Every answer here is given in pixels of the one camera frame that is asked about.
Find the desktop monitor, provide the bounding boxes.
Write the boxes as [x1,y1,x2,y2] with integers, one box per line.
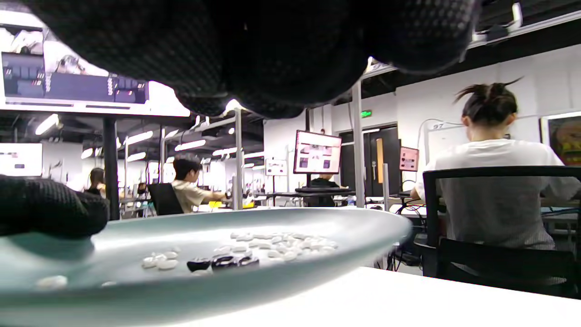
[293,130,343,175]

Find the black office chair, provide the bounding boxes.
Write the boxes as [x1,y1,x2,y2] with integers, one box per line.
[148,183,184,216]

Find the black frame chair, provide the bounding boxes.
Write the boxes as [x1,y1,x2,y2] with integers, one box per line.
[415,166,581,298]

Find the large overhead display screen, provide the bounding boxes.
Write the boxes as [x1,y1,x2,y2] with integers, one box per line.
[0,25,191,118]

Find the person's right hand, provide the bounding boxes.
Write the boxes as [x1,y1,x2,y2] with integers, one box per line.
[0,0,482,239]

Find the scattered white rice grains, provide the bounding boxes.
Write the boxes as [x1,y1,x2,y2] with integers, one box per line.
[36,232,339,291]

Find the group of coffee beans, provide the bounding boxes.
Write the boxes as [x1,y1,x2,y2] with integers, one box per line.
[187,255,260,273]

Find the grey metal pole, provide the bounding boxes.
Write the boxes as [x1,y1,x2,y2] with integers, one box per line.
[234,109,243,210]
[352,79,366,208]

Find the teal plate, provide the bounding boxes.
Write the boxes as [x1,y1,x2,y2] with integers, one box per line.
[0,208,411,327]

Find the white bright screen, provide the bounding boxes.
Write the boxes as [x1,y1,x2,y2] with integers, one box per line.
[0,143,44,178]

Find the small pink monitor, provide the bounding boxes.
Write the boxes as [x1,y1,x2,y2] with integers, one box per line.
[399,146,419,172]

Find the black pole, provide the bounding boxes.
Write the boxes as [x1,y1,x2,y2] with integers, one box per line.
[103,117,120,221]

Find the row of ceiling tube lights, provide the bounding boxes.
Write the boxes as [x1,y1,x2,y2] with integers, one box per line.
[34,114,255,171]

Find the dark door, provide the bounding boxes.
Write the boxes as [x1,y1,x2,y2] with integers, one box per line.
[340,126,401,198]

